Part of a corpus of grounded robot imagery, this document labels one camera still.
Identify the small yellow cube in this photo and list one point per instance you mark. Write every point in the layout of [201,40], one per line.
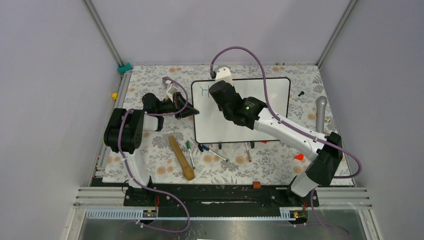
[114,96]

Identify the silver grey microphone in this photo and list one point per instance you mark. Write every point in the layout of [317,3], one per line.
[321,103]

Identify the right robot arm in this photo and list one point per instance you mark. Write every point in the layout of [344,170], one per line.
[324,151]

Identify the teal corner clip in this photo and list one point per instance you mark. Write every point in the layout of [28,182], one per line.
[125,68]

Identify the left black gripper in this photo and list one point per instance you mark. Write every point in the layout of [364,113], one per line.
[179,102]

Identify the floral patterned table mat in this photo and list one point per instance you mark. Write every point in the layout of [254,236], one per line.
[272,163]

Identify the white whiteboard black frame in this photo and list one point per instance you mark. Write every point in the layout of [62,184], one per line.
[211,127]

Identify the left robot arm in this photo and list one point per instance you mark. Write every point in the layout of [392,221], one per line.
[124,130]

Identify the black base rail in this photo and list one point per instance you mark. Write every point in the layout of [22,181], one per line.
[215,201]

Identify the blue cap whiteboard marker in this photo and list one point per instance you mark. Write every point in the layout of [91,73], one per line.
[205,148]

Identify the orange cylinder block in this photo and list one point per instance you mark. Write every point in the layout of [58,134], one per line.
[256,185]

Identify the red cap whiteboard marker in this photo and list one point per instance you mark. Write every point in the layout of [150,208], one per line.
[247,150]

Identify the small red block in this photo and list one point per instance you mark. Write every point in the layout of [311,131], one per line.
[299,157]

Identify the green cap whiteboard marker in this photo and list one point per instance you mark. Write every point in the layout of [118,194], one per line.
[188,146]

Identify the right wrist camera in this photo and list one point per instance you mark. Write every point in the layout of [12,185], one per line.
[223,74]

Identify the black marker cap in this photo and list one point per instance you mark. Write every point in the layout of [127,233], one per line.
[200,147]

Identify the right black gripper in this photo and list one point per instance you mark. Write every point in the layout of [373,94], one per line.
[220,108]

